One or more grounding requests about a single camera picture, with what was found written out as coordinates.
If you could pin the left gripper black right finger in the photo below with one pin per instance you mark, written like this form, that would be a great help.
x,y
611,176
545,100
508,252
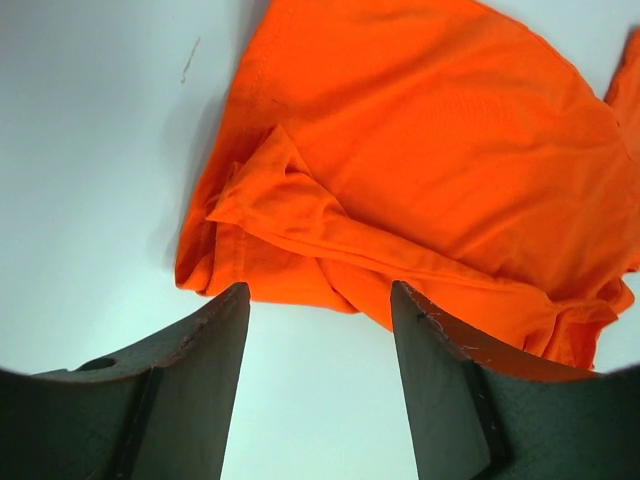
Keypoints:
x,y
479,408

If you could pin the orange t shirt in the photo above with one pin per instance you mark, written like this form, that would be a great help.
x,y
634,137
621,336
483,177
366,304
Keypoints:
x,y
438,143

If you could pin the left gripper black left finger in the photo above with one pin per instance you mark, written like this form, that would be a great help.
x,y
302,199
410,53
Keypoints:
x,y
160,408

